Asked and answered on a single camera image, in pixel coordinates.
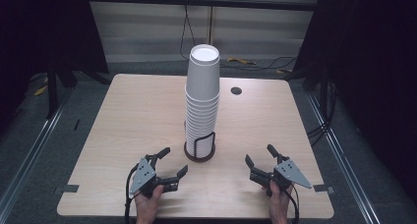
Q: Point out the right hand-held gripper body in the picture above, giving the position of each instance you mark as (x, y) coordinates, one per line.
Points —
(290, 171)

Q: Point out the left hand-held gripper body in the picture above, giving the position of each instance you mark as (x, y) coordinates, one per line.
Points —
(144, 175)

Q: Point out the stack of white paper cups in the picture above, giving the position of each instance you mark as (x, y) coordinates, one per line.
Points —
(201, 125)

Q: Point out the person's left hand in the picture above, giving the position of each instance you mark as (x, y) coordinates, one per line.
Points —
(147, 206)

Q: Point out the person's right hand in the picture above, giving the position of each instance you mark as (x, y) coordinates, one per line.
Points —
(280, 202)

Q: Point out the grey tape piece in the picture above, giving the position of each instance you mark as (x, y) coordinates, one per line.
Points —
(69, 188)
(323, 188)

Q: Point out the black round table grommet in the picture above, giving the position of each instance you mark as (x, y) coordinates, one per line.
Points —
(236, 90)

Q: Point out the black metal stand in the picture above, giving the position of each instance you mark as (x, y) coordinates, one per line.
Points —
(52, 93)
(324, 96)

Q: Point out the yellow floor tape strip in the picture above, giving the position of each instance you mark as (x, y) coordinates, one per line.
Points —
(241, 60)
(281, 71)
(40, 90)

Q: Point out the small black floor strip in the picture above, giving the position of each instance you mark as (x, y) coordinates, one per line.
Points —
(76, 124)

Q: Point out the dark curtain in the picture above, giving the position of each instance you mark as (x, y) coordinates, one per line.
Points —
(39, 27)
(370, 53)

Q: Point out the metal floor rail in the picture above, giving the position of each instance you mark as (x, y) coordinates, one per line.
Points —
(344, 158)
(32, 152)

